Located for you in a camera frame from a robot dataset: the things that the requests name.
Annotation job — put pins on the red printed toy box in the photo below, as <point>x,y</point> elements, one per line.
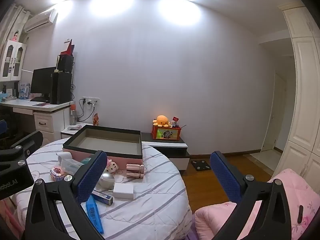
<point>166,133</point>

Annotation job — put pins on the pink storage box dark rim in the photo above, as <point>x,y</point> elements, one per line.
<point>110,140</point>

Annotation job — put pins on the black keyboard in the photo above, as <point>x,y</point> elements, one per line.
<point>38,99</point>

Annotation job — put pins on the white nightstand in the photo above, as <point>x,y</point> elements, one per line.
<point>68,132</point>

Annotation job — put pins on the white air conditioner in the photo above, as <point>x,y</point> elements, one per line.
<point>40,20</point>

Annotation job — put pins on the pale curtain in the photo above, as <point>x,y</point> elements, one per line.
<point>11,22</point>

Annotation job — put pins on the dark blue carton box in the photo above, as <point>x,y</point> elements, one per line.
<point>103,198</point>

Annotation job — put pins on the pink floral quilt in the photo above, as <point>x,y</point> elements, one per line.
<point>300,195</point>

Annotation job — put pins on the pink patterned packet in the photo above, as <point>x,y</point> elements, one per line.
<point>57,173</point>

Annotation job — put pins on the black computer monitor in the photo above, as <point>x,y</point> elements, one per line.
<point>41,81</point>

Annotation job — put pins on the white wall outlet strip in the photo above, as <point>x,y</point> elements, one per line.
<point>91,100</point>

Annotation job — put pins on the silver round case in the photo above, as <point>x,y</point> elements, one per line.
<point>106,180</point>

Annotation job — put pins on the black computer tower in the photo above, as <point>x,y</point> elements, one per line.
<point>62,88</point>

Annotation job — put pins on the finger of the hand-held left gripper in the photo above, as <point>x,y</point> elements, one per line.
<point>2,127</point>
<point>28,140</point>

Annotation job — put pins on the clear bottle orange cap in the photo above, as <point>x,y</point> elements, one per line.
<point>73,116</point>

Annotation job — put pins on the black bathroom scale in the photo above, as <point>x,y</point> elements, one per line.
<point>201,165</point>

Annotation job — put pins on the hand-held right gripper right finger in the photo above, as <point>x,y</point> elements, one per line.
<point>222,173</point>

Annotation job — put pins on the pink fleece blanket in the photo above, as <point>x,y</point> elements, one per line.
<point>6,220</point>

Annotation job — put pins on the purple stationery pack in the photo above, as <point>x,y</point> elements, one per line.
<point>42,104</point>

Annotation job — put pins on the striped white tablecloth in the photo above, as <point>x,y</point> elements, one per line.
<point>155,205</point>

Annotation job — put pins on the orange snack bag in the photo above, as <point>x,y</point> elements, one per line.
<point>96,120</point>

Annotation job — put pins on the red paper box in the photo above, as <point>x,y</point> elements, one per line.
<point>68,48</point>

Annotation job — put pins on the clear plastic box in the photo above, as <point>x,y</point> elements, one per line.
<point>71,167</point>

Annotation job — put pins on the blue white desk display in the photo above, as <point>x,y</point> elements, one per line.
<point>24,90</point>

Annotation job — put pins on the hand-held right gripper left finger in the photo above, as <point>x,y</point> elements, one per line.
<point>90,173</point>

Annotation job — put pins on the teal round container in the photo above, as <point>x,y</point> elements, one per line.
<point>86,161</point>

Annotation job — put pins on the white wardrobe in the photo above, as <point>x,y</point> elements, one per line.
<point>303,92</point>

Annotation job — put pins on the black white TV stand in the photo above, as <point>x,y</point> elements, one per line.
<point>172,150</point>

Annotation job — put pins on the white charger plug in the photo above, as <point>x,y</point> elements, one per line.
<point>123,191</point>

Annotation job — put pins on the pink doll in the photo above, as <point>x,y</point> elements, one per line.
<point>15,36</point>

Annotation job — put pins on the white door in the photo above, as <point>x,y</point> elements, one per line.
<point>275,120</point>

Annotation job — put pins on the black speaker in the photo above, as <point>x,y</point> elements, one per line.
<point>66,63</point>

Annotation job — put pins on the white desk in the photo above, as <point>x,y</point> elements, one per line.
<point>50,120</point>

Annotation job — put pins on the orange octopus plush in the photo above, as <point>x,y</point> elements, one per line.
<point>162,121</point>

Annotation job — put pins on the rose gold jar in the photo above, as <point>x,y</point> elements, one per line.
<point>135,171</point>

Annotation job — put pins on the blue plastic case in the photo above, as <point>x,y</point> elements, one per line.
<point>94,215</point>

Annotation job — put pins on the red white figure toy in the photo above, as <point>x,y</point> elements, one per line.
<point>175,121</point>

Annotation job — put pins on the white glass door cabinet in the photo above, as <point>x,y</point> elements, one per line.
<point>12,60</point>

